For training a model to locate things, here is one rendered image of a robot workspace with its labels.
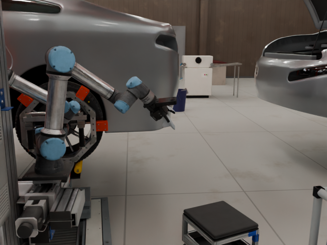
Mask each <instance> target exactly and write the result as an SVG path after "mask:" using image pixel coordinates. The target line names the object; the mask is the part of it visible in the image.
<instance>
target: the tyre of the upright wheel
mask: <svg viewBox="0 0 327 245"><path fill-rule="evenodd" d="M39 87H40V88H42V89H44V90H46V91H48V82H47V83H44V84H42V85H40V86H39ZM80 87H81V85H80V84H78V83H75V82H71V81H68V84H67V91H73V92H75V93H77V92H78V90H79V89H80ZM84 101H85V102H86V103H87V104H88V105H89V106H90V107H91V108H93V110H95V114H96V121H103V114H102V109H101V107H100V105H99V102H98V100H97V99H96V97H94V95H93V94H92V93H91V92H89V93H88V95H87V96H86V98H85V99H84ZM25 108H26V106H25V105H24V104H22V103H20V105H19V108H18V110H17V113H16V117H15V118H16V119H15V130H16V134H17V137H18V140H19V142H20V144H21V146H22V147H23V149H24V150H26V152H27V153H28V154H30V155H31V156H32V157H33V158H34V159H36V156H35V155H34V154H33V153H32V152H28V149H27V148H26V147H24V146H23V145H22V142H21V129H20V119H19V115H20V114H21V113H22V111H24V110H25ZM96 135H97V138H96V143H95V144H94V145H93V146H92V147H91V148H90V149H89V150H88V151H87V152H86V153H85V154H84V155H83V156H82V157H81V158H80V159H79V160H78V161H77V162H74V163H78V162H80V161H81V160H83V159H85V158H87V157H88V156H89V155H90V154H91V153H92V152H93V151H94V150H95V149H96V147H97V146H98V144H99V142H100V140H101V138H102V135H103V131H97V132H96Z"/></svg>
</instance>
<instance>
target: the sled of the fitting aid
mask: <svg viewBox="0 0 327 245"><path fill-rule="evenodd" d="M83 218H91V204H90V206H86V207H83V210H82V213H81V217H80V219H83Z"/></svg>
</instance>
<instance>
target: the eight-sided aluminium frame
mask: <svg viewBox="0 0 327 245"><path fill-rule="evenodd" d="M75 97H76V93H75V92H73V91H67V95H66V98H72V99H73V100H74V101H77V102H78V103H79V104H81V105H83V107H84V108H85V109H86V111H87V112H88V113H89V114H90V120H91V138H90V139H89V140H88V141H87V142H86V143H85V149H79V150H78V152H77V153H76V154H75V155H66V156H63V157H61V158H62V160H63V162H77V161H78V160H79V159H80V158H81V157H82V156H83V155H84V154H85V153H86V152H87V151H88V150H89V149H90V148H91V147H92V146H93V145H94V144H95V143H96V138H97V135H96V114H95V110H93V108H91V107H90V106H89V105H88V104H87V103H86V102H85V101H82V100H81V99H79V98H78V97H76V98H75ZM38 103H39V102H38V101H36V100H33V101H32V102H31V103H30V104H29V105H28V106H27V107H26V108H25V110H24V111H22V113H21V114H20V115H19V119H20V129H21V142H22V145H23V146H24V147H26V148H27V149H28V139H27V130H25V123H26V122H23V119H22V118H23V117H26V114H27V113H29V112H31V111H32V110H33V109H34V108H35V107H36V106H37V104H38ZM35 148H36V146H35V145H34V149H35ZM32 153H33V154H34V155H36V150H35V151H33V152H32Z"/></svg>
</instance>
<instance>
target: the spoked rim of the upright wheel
mask: <svg viewBox="0 0 327 245"><path fill-rule="evenodd" d="M31 112H38V111H37V110H35V108H34V109H33V110H32V111H31ZM90 123H91V122H90V121H87V122H85V124H90ZM44 125H45V124H38V125H35V127H36V128H34V129H33V130H32V131H33V141H34V142H33V143H34V145H35V146H36V136H35V130H36V129H37V128H38V127H39V126H44ZM68 125H69V131H68V132H69V133H71V134H73V135H75V136H77V137H79V135H77V134H79V132H77V131H75V130H73V129H72V128H71V126H72V125H77V123H76V122H71V121H69V122H68ZM75 133H77V134H75ZM90 138H91V130H89V132H88V134H87V135H86V136H84V141H85V142H84V143H86V142H87V141H88V140H89V139H90ZM65 139H66V141H67V143H68V145H69V146H68V147H66V152H65V154H64V156H66V155H74V154H76V153H77V152H78V150H79V143H77V144H75V145H71V143H70V141H69V138H68V136H66V138H65Z"/></svg>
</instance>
